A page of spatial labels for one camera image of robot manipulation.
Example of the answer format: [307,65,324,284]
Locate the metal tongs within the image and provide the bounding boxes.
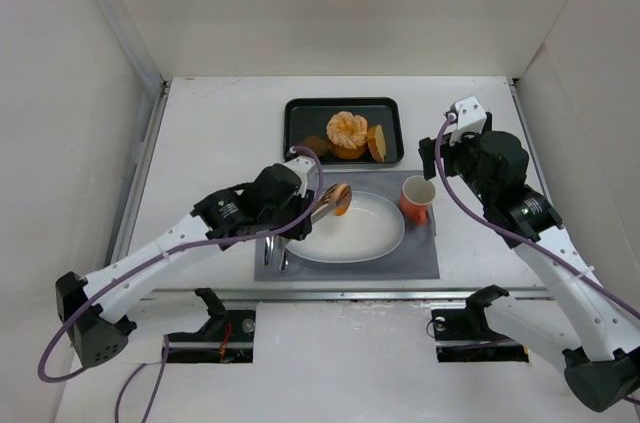
[311,184,339,224]

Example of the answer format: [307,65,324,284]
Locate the small oval sesame roll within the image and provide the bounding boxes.
[330,183,352,217]

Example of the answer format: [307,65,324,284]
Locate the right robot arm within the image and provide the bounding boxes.
[419,130,639,412]

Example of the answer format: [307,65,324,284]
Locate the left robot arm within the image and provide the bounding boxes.
[46,146,324,370]

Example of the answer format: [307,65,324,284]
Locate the sliced brown bread loaf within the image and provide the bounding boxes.
[367,125,387,163]

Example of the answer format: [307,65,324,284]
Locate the sesame twisted bread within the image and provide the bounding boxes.
[326,111,368,150]

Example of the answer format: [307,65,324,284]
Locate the silver spoon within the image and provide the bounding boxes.
[263,236,275,266]

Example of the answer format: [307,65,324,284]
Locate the silver fork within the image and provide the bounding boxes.
[277,237,289,273]

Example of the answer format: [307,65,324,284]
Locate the orange cup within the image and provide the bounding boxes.
[399,175,436,225]

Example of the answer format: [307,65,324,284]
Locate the brown chocolate croissant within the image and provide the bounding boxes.
[301,135,331,160]

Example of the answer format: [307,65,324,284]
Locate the smooth orange round bun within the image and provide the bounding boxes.
[331,145,366,160]

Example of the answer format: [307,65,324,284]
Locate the white oval plate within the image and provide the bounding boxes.
[285,191,405,264]

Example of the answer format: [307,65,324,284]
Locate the grey cloth placemat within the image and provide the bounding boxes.
[254,171,440,282]

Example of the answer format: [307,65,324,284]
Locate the white front cover board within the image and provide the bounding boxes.
[57,303,637,422]

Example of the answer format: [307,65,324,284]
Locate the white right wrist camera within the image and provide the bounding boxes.
[446,95,487,146]

